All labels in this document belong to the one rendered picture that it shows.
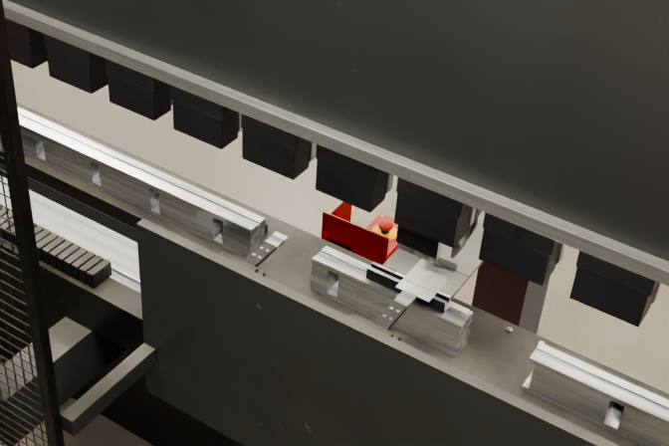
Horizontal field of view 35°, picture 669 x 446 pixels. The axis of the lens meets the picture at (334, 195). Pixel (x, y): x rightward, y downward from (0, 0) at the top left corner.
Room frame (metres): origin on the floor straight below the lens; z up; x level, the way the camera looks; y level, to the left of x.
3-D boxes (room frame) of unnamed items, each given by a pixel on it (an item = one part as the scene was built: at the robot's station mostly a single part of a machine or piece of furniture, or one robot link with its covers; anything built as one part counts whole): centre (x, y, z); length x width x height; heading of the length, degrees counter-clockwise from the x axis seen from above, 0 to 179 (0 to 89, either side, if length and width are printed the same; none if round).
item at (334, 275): (1.81, -0.14, 0.92); 0.39 x 0.06 x 0.10; 60
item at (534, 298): (2.67, -0.61, 0.39); 0.18 x 0.18 x 0.78; 54
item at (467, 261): (1.91, -0.26, 1.00); 0.26 x 0.18 x 0.01; 150
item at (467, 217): (1.78, -0.21, 1.26); 0.15 x 0.09 x 0.17; 60
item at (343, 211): (2.26, -0.10, 0.75); 0.20 x 0.16 x 0.18; 62
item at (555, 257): (1.68, -0.39, 1.26); 0.15 x 0.09 x 0.17; 60
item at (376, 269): (1.79, -0.18, 0.98); 0.20 x 0.03 x 0.03; 60
